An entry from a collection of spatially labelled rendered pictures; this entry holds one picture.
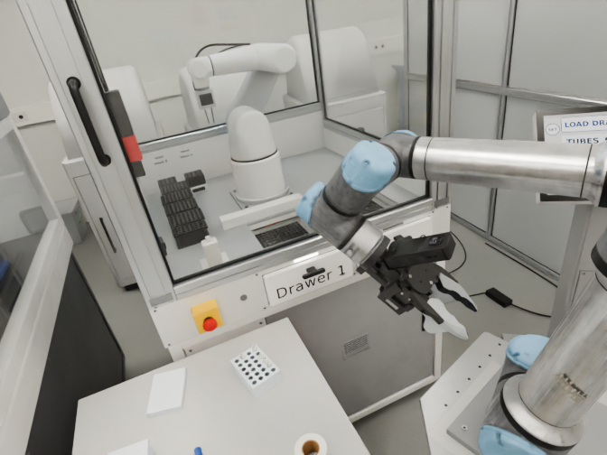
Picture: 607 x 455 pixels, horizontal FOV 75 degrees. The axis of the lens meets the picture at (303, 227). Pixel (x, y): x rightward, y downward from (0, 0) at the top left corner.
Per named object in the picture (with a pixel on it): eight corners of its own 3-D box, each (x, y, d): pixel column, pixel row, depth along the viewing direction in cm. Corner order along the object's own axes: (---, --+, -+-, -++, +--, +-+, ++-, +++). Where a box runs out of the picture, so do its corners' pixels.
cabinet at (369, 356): (445, 386, 181) (452, 238, 143) (230, 496, 152) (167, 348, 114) (346, 281, 260) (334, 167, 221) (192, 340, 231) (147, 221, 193)
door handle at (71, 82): (112, 169, 85) (75, 77, 75) (99, 172, 84) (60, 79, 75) (113, 163, 89) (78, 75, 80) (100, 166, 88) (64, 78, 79)
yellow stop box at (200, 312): (224, 327, 113) (218, 307, 109) (200, 336, 111) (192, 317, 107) (220, 316, 117) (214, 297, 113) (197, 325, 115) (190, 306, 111)
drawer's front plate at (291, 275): (353, 275, 129) (350, 246, 123) (270, 307, 121) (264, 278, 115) (350, 273, 130) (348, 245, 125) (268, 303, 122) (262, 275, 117)
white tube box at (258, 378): (283, 379, 103) (280, 369, 101) (256, 398, 99) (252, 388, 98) (258, 354, 112) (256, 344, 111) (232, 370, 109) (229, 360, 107)
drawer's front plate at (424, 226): (432, 245, 138) (433, 218, 132) (359, 273, 129) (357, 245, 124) (428, 243, 139) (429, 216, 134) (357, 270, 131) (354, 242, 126)
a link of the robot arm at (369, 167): (380, 125, 65) (348, 170, 73) (346, 144, 57) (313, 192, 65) (415, 157, 64) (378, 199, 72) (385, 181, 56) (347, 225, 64)
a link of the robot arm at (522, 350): (571, 389, 78) (587, 338, 72) (563, 443, 69) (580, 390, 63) (505, 366, 85) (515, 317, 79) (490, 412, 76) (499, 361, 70)
